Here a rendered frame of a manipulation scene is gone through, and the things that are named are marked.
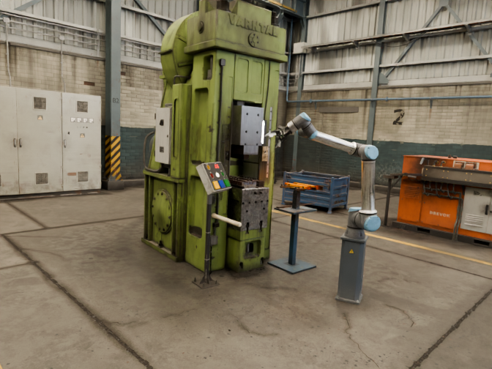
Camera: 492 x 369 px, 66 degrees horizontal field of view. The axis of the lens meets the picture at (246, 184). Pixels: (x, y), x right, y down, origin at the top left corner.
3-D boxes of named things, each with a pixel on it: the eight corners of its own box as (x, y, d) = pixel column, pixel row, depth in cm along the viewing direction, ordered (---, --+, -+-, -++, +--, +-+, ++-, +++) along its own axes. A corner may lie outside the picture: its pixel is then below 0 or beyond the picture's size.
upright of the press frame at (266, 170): (269, 258, 460) (282, 62, 429) (253, 262, 444) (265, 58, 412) (247, 248, 494) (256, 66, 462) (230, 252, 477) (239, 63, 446)
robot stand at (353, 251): (362, 296, 365) (368, 235, 357) (359, 304, 345) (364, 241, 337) (339, 291, 374) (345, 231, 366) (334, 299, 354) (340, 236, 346)
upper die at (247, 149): (258, 154, 406) (258, 145, 405) (243, 154, 393) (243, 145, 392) (233, 151, 438) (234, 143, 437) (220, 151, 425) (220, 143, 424)
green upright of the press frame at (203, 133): (225, 269, 418) (235, 52, 386) (205, 273, 401) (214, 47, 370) (203, 257, 451) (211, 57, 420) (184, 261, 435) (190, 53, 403)
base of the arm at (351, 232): (367, 236, 356) (367, 225, 354) (363, 240, 339) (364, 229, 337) (345, 232, 364) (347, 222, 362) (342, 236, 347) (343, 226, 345)
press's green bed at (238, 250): (263, 267, 428) (266, 227, 422) (238, 274, 404) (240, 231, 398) (234, 254, 470) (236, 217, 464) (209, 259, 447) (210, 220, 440)
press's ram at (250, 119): (267, 146, 413) (269, 108, 408) (239, 145, 389) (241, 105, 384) (243, 143, 445) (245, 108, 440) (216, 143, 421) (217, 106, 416)
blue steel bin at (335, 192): (347, 209, 805) (350, 175, 796) (330, 213, 744) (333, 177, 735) (299, 200, 881) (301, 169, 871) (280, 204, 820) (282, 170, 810)
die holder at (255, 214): (266, 227, 422) (269, 187, 416) (240, 231, 398) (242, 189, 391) (236, 217, 464) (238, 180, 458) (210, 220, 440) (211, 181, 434)
